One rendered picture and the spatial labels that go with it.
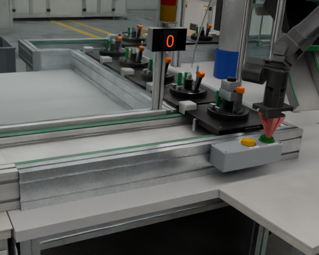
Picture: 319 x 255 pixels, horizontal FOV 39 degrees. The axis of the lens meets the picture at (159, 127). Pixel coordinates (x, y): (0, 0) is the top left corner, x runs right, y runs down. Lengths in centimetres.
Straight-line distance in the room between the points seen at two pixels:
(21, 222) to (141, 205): 29
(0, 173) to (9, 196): 6
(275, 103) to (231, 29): 115
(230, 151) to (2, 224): 61
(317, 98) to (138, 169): 75
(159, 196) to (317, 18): 63
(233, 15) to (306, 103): 90
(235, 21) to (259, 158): 120
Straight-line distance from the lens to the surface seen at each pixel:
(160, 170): 124
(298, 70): 170
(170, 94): 170
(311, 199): 131
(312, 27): 131
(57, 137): 139
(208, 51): 288
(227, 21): 242
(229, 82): 148
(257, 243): 150
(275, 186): 134
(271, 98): 131
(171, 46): 146
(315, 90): 169
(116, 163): 117
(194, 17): 840
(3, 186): 112
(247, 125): 145
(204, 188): 126
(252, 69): 132
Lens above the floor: 144
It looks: 20 degrees down
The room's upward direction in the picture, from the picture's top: 4 degrees clockwise
